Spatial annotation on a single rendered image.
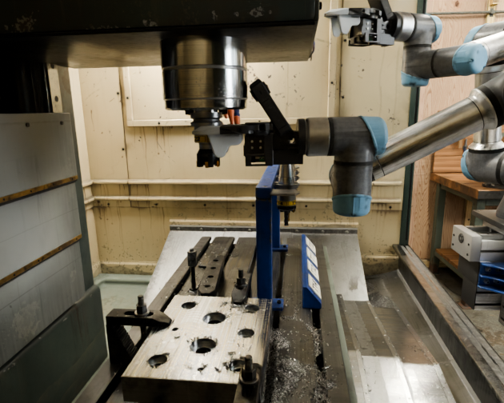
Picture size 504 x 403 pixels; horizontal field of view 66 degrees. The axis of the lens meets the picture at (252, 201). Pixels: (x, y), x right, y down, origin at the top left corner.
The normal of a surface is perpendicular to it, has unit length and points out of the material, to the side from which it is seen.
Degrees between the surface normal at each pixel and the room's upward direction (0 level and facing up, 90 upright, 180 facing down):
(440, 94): 90
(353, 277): 24
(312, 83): 90
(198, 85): 90
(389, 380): 7
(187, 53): 90
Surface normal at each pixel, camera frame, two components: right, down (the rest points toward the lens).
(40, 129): 0.99, 0.04
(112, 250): -0.11, 0.22
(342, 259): -0.06, -0.80
